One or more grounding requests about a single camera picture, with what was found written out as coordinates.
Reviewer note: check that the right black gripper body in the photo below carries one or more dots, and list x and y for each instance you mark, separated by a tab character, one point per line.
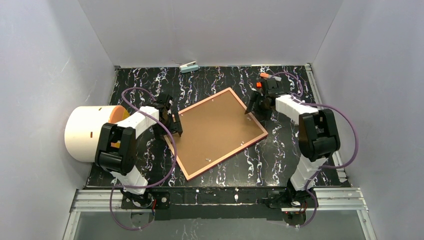
260	98

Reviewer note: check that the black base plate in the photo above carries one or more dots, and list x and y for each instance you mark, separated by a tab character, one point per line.
175	203

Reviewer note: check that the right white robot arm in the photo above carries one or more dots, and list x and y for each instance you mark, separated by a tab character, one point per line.
318	137

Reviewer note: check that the brown cardboard backing board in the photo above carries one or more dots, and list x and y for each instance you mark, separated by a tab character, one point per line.
218	132

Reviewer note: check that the light blue stapler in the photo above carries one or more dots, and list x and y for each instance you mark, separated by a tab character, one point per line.
189	67

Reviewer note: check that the pink picture frame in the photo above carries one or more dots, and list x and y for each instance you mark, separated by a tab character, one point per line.
261	136

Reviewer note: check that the orange grey marker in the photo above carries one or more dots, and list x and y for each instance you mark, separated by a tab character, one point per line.
268	76

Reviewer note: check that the white cylinder container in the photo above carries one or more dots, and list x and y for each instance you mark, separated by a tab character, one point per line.
82	130

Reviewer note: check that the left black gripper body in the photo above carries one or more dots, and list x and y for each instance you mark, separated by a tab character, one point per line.
173	118

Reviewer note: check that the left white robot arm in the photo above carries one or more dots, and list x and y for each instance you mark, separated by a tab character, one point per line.
117	144

